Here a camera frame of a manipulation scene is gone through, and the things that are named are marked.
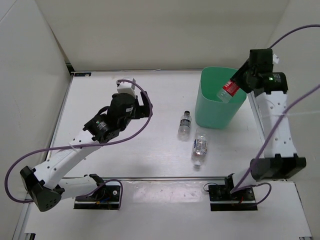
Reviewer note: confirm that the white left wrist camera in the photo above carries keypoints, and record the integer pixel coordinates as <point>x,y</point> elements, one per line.
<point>124,87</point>

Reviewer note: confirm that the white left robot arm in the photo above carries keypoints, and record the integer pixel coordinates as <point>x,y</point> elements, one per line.
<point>45,182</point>

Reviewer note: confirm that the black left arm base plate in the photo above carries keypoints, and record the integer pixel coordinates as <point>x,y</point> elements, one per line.
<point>108,197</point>

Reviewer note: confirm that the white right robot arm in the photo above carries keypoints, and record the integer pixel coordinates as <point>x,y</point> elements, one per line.
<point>278,158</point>

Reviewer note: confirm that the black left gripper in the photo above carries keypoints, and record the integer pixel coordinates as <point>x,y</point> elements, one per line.
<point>142,111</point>

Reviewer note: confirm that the clear bottle red label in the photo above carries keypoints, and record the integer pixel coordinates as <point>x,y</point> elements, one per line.
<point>229,93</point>

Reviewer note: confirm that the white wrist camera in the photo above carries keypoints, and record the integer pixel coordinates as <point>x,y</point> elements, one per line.
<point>275,58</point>
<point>124,87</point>

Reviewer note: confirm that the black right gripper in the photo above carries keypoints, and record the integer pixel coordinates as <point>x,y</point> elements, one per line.
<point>240,71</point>

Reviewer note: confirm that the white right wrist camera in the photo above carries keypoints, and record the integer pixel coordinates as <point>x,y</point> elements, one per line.
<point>275,58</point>

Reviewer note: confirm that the clear bottle black label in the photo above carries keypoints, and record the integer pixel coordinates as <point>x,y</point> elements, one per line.
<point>184,129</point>

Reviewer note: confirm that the clear bottle blue white label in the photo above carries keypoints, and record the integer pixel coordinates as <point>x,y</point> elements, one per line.
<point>199,148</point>

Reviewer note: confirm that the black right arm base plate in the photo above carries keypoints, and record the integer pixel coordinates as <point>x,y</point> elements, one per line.
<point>221,200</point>

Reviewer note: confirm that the green plastic bin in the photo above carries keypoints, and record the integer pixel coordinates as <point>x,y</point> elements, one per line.
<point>210,111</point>

